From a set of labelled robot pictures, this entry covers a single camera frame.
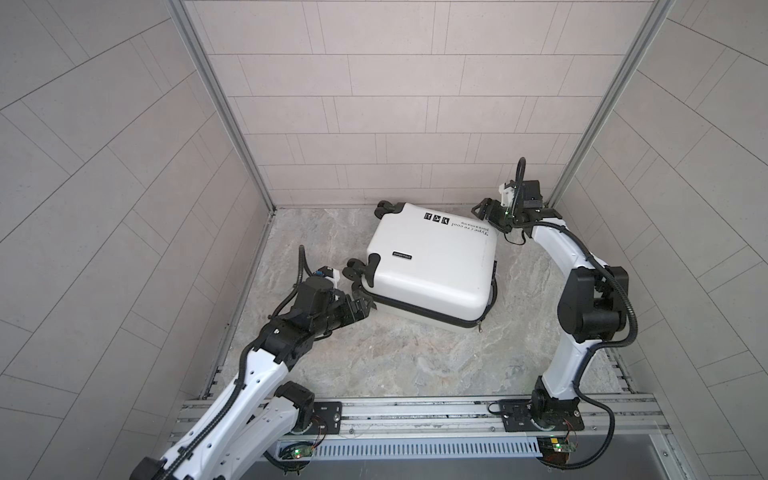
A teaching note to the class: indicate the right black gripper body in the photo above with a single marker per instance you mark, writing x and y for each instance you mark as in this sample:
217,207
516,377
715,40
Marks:
502,216

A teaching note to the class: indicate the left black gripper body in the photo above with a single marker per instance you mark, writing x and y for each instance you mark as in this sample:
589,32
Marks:
334,315

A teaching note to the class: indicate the white suitcase black lining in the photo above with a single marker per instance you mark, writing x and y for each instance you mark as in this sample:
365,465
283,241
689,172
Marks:
428,265

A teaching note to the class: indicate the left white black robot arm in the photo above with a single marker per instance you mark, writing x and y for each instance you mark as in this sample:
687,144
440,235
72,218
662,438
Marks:
260,406

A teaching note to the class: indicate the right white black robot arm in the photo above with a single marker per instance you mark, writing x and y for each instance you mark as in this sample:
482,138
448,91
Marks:
593,306

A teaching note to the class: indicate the white ventilation grille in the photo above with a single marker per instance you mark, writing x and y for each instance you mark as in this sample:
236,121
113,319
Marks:
426,448

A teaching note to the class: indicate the left green circuit board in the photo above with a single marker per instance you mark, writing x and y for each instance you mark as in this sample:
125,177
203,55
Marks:
297,451

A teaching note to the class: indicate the green circuit board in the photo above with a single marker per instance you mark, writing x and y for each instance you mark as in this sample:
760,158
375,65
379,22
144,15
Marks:
556,450
297,451

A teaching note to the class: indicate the right green circuit board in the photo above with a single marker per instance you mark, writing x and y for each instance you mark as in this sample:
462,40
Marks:
556,450

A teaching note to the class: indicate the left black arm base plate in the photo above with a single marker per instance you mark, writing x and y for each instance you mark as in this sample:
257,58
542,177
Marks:
324,419

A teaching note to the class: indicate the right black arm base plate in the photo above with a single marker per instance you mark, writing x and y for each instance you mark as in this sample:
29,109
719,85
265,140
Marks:
540,415

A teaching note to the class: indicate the aluminium mounting rail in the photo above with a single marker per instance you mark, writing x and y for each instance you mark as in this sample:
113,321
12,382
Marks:
454,418

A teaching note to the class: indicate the right aluminium corner post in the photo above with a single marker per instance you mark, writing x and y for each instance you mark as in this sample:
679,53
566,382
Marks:
644,37

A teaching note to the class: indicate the aluminium corner post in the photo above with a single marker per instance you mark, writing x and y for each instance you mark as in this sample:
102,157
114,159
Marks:
183,22
644,37

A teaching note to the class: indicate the left aluminium corner post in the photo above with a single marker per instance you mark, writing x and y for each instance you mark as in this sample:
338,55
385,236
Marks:
183,22

